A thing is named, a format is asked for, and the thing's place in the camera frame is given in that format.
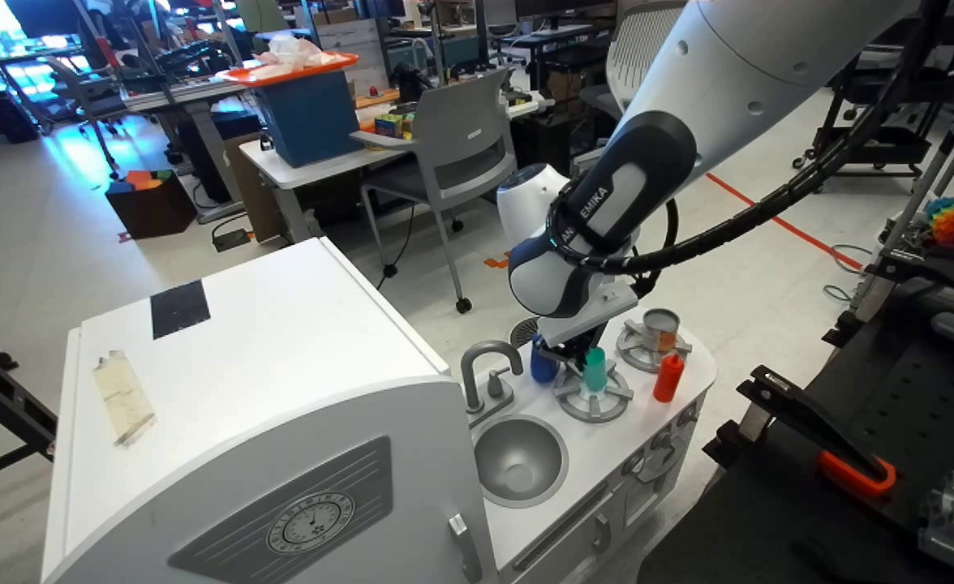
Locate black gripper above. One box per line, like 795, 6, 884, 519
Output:
539, 316, 621, 389

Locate grey toy stove burner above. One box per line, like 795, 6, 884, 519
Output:
552, 361, 636, 424
614, 315, 694, 376

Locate blue toy bottle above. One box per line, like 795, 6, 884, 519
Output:
526, 338, 562, 389

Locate silver orange toy pot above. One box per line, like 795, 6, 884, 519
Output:
639, 304, 685, 357

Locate orange toy bottle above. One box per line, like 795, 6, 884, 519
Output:
652, 349, 689, 405

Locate grey toy faucet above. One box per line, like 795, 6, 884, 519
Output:
453, 338, 526, 424

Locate red floor tape line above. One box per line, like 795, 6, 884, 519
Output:
701, 168, 872, 276

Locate black perforated workbench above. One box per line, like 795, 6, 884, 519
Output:
636, 245, 954, 584

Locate grey chair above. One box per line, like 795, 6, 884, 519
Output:
356, 68, 521, 316

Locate white toy kitchen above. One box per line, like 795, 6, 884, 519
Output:
38, 232, 721, 584

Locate white table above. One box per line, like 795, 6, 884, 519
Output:
237, 87, 556, 243

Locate blue bin orange lid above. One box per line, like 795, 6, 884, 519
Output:
224, 53, 363, 168

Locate black square sticker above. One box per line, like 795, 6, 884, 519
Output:
146, 276, 214, 344

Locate paper label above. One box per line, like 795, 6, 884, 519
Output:
90, 348, 160, 451

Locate black box orange contents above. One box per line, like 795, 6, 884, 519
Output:
104, 164, 197, 243

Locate black clamp orange handle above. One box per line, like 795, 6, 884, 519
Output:
732, 362, 901, 504

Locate black robot cable hose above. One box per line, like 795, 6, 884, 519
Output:
589, 0, 951, 278

